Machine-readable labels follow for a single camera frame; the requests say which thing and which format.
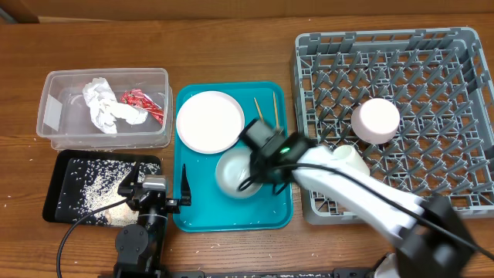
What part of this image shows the white napkin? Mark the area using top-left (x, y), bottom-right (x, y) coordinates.
top-left (83, 77), bottom-right (148, 134)

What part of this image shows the grey bowl with rice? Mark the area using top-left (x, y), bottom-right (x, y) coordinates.
top-left (215, 147), bottom-right (261, 199)

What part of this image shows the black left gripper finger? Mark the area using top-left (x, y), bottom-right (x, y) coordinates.
top-left (119, 161), bottom-right (140, 189)
top-left (180, 164), bottom-right (191, 205)

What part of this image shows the clear plastic container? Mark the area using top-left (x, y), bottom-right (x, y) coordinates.
top-left (36, 68), bottom-right (174, 151)

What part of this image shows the wooden chopstick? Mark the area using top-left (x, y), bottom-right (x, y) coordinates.
top-left (253, 97), bottom-right (264, 122)
top-left (272, 91), bottom-right (280, 130)

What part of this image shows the left wooden chopstick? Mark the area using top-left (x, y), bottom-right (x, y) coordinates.
top-left (253, 97), bottom-right (264, 122)

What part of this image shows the black tray bin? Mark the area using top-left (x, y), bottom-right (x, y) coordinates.
top-left (42, 150), bottom-right (161, 222)

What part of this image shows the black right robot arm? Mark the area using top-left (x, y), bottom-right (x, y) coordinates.
top-left (240, 131), bottom-right (475, 277)

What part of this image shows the white cup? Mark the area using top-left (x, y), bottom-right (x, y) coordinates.
top-left (333, 145), bottom-right (370, 176)

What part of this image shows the white round plate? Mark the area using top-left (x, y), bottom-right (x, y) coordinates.
top-left (176, 90), bottom-right (245, 154)

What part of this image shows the pink bowl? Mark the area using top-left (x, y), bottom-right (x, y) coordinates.
top-left (350, 98), bottom-right (401, 144)

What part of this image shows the teal plastic tray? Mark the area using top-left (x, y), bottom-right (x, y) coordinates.
top-left (173, 81), bottom-right (293, 232)

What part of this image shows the spilled rice pile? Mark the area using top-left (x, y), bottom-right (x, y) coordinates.
top-left (55, 158), bottom-right (161, 226)

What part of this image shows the red snack wrapper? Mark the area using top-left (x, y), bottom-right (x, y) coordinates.
top-left (120, 89), bottom-right (164, 125)

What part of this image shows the right wooden chopstick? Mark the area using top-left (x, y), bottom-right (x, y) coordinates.
top-left (272, 91), bottom-right (280, 130)

